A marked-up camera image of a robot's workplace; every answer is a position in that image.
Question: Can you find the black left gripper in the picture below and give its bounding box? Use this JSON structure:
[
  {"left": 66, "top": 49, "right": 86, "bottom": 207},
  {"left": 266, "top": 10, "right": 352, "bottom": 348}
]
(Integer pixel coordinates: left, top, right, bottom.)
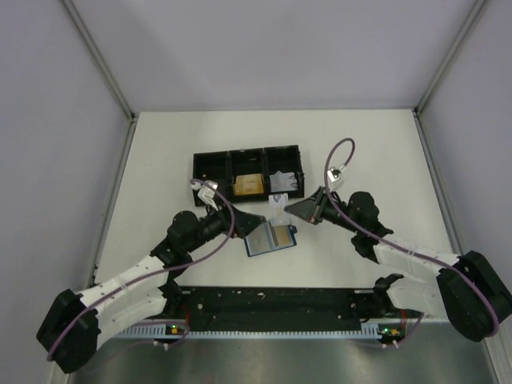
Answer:
[{"left": 186, "top": 198, "right": 265, "bottom": 254}]

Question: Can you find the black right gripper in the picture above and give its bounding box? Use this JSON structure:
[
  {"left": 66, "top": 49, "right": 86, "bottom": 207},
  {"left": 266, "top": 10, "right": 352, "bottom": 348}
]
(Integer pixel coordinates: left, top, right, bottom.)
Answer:
[{"left": 285, "top": 186, "right": 362, "bottom": 234}]

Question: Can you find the blue leather card holder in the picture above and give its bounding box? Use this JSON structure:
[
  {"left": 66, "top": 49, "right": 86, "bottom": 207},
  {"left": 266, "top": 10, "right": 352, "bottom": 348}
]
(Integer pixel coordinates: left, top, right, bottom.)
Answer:
[{"left": 244, "top": 222, "right": 297, "bottom": 257}]

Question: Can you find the silver credit card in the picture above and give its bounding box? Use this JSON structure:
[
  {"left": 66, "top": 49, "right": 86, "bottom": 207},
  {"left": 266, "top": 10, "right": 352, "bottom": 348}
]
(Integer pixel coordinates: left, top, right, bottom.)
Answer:
[{"left": 269, "top": 193, "right": 291, "bottom": 227}]

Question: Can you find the gold credit card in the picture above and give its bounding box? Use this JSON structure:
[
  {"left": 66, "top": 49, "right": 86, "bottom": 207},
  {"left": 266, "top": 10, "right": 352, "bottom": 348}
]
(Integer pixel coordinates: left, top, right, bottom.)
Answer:
[{"left": 273, "top": 226, "right": 294, "bottom": 248}]

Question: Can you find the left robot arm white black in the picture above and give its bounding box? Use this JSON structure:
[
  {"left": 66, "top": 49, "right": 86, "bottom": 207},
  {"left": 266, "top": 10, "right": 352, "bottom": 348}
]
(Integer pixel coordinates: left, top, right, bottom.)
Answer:
[{"left": 36, "top": 206, "right": 265, "bottom": 374}]

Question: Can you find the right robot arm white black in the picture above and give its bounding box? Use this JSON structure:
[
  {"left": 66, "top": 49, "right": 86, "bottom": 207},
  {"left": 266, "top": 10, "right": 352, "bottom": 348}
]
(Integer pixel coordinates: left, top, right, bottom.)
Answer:
[{"left": 284, "top": 187, "right": 511, "bottom": 342}]

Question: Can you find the black three-compartment tray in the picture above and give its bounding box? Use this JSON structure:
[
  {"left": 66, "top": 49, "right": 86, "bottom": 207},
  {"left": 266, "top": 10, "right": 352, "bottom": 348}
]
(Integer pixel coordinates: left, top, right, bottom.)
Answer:
[{"left": 192, "top": 145, "right": 305, "bottom": 203}]

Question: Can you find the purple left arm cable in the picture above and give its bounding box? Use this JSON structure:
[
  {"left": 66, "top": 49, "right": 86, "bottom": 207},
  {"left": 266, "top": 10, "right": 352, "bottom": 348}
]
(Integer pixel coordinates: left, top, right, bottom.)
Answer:
[{"left": 46, "top": 178, "right": 235, "bottom": 363}]

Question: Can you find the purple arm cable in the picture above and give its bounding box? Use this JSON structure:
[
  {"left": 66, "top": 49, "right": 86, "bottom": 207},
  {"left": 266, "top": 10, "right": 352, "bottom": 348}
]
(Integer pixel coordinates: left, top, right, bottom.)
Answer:
[
  {"left": 46, "top": 178, "right": 235, "bottom": 363},
  {"left": 322, "top": 138, "right": 500, "bottom": 349}
]

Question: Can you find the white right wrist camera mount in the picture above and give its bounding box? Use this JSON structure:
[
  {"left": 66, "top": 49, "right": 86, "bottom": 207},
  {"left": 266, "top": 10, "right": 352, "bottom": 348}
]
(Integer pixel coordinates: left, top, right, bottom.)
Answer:
[{"left": 326, "top": 166, "right": 346, "bottom": 191}]

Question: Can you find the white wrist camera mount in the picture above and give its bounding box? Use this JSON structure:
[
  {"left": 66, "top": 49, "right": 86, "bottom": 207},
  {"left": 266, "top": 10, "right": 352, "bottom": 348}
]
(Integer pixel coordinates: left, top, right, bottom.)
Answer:
[
  {"left": 326, "top": 166, "right": 346, "bottom": 191},
  {"left": 194, "top": 180, "right": 218, "bottom": 210}
]

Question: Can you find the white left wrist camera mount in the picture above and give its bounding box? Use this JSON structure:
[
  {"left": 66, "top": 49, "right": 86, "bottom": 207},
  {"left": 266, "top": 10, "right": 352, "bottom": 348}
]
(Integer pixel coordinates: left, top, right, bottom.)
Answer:
[{"left": 194, "top": 180, "right": 218, "bottom": 210}]

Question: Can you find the aluminium front frame rail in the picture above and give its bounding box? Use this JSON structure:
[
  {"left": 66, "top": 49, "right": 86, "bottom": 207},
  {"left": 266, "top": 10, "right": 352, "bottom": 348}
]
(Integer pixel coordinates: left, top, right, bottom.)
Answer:
[{"left": 66, "top": 290, "right": 501, "bottom": 325}]

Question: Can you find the aluminium frame rail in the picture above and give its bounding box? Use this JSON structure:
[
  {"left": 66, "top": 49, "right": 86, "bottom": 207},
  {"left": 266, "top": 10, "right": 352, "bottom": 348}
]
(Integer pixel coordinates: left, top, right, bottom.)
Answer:
[
  {"left": 59, "top": 0, "right": 139, "bottom": 293},
  {"left": 413, "top": 1, "right": 491, "bottom": 254},
  {"left": 66, "top": 290, "right": 501, "bottom": 325}
]

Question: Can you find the white slotted cable duct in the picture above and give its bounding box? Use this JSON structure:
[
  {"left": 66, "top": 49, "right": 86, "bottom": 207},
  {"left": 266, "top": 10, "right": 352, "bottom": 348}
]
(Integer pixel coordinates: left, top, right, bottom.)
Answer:
[{"left": 119, "top": 322, "right": 385, "bottom": 340}]

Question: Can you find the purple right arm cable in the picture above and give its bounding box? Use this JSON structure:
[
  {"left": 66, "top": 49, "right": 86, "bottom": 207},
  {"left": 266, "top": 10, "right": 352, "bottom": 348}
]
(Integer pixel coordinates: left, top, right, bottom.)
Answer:
[{"left": 322, "top": 138, "right": 500, "bottom": 349}]

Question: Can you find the aluminium frame rail right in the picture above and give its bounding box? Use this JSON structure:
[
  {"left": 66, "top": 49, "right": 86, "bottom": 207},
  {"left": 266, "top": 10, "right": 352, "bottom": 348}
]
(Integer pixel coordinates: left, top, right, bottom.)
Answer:
[{"left": 413, "top": 1, "right": 491, "bottom": 254}]

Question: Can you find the aluminium frame rail left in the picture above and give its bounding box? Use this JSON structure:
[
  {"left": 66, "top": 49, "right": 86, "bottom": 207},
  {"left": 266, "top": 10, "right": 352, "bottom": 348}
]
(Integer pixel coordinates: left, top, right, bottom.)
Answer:
[{"left": 59, "top": 0, "right": 139, "bottom": 293}]

